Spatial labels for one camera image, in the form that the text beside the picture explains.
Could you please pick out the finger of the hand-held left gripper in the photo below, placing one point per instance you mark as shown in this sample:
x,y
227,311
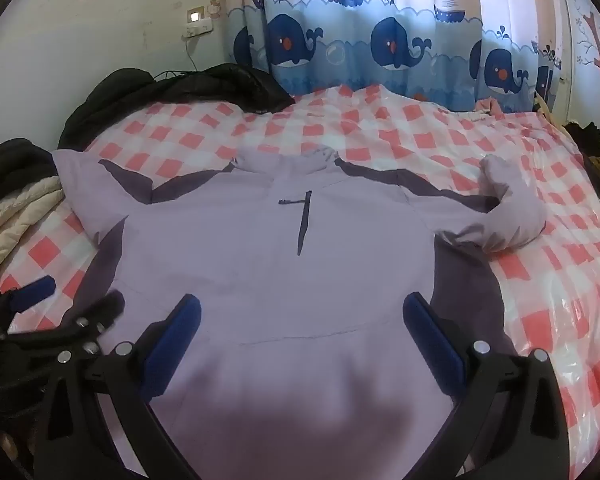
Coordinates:
x,y
95,317
32,292

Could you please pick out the blue whale print curtain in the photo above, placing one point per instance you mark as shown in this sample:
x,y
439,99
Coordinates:
x,y
380,10

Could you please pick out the black padded coat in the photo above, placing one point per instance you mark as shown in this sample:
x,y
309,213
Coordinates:
x,y
15,160

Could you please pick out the dark clothing pile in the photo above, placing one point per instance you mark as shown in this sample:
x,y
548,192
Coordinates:
x,y
597,150

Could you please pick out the white wardrobe with tree decal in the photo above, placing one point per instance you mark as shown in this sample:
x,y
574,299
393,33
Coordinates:
x,y
595,35

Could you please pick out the beige quilted coat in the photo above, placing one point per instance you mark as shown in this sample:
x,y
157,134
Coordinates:
x,y
20,210

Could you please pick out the pink checkered bed cover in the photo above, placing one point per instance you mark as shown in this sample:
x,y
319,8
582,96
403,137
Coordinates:
x,y
430,145

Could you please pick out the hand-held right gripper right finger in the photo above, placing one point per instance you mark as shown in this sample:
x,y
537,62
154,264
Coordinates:
x,y
432,340

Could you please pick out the white wall socket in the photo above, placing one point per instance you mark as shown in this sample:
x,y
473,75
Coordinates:
x,y
198,22

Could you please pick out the pink cloth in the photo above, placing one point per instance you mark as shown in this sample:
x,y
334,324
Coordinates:
x,y
487,105

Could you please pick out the purple two-tone jacket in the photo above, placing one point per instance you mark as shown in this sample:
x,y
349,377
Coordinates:
x,y
290,285

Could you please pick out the black down jacket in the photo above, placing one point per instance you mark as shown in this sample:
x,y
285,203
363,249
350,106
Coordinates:
x,y
180,87

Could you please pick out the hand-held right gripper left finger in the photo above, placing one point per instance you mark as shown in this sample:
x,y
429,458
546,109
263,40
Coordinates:
x,y
175,345

